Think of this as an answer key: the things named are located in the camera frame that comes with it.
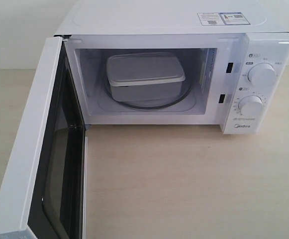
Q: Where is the glass turntable plate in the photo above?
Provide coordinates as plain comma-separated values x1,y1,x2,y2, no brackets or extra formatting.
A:
101,80,193,111

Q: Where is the lower white timer knob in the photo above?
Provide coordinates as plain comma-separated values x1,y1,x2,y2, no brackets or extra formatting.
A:
238,96,263,117

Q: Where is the white microwave door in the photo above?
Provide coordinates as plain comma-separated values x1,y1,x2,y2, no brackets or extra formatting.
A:
0,35,87,239

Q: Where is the upper white control knob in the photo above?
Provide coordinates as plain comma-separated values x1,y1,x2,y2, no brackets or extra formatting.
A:
248,63,277,87

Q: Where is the warning label sticker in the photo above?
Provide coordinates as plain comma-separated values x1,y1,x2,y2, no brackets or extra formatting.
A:
197,12,250,26

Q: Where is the white plastic lidded container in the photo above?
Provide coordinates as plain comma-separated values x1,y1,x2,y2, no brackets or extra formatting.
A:
106,52,186,102

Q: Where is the white Midea microwave oven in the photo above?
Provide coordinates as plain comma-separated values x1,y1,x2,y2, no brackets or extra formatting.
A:
55,0,289,134

